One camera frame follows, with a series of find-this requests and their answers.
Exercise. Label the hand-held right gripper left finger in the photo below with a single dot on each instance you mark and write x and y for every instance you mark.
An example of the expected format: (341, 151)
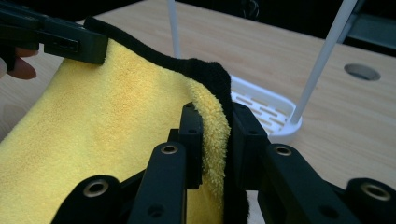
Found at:
(190, 146)

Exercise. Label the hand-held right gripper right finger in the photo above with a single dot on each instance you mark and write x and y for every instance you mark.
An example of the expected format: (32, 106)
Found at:
(249, 155)

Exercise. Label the white towel rack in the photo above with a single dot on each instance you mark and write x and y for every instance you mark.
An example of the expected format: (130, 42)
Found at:
(264, 105)

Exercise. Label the yellow towel with black edging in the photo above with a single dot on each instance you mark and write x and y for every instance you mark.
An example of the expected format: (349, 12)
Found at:
(93, 124)

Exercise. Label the grey metal stand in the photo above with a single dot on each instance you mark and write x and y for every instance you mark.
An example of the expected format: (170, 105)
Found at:
(370, 28)

